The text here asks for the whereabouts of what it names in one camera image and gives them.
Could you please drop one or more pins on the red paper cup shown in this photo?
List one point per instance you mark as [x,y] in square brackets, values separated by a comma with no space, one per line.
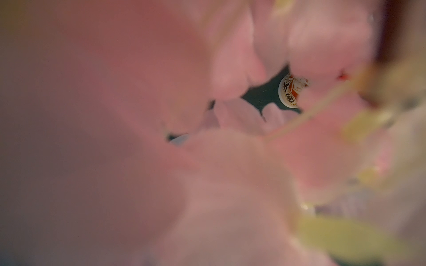
[290,88]

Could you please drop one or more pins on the pink cherry blossom tree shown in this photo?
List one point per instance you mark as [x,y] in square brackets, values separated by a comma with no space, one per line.
[150,133]

